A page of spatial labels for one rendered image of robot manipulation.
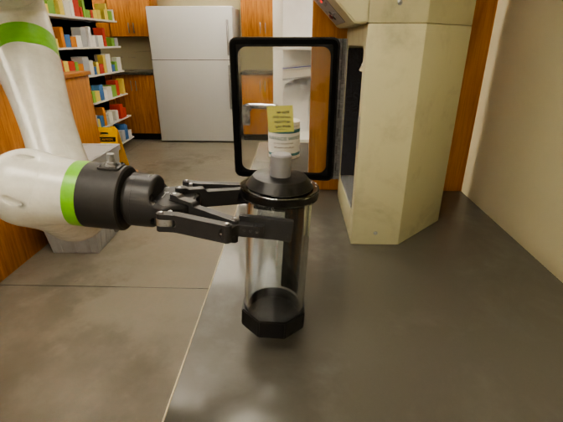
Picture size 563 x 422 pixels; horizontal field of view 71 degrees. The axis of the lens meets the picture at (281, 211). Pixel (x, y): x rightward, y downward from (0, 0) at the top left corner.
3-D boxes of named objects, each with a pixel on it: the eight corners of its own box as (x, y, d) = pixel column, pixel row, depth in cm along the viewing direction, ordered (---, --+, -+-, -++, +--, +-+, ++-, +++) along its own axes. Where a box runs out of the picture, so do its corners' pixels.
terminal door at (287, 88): (333, 181, 119) (340, 36, 103) (235, 176, 123) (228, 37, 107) (333, 180, 120) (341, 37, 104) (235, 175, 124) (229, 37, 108)
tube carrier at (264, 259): (306, 294, 67) (317, 174, 59) (308, 337, 57) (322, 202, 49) (243, 290, 67) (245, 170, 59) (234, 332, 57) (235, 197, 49)
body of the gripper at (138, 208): (116, 183, 50) (189, 191, 50) (141, 164, 58) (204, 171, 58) (121, 235, 53) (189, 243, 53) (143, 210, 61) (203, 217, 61)
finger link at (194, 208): (175, 190, 54) (167, 193, 53) (241, 213, 50) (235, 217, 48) (175, 216, 56) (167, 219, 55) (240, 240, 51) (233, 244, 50)
